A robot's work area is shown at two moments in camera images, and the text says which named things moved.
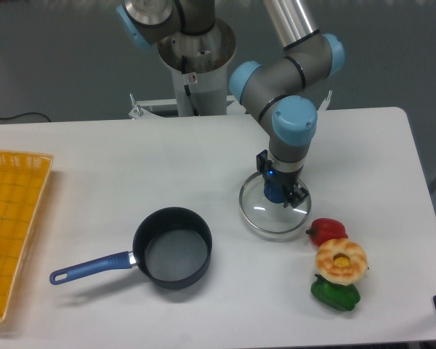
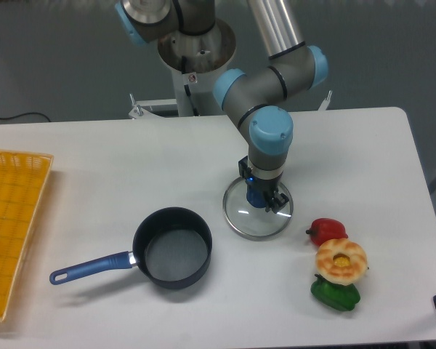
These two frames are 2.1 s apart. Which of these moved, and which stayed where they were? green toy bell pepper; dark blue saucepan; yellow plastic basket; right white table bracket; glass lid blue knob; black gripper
Moved: glass lid blue knob; black gripper
Stayed: green toy bell pepper; right white table bracket; yellow plastic basket; dark blue saucepan
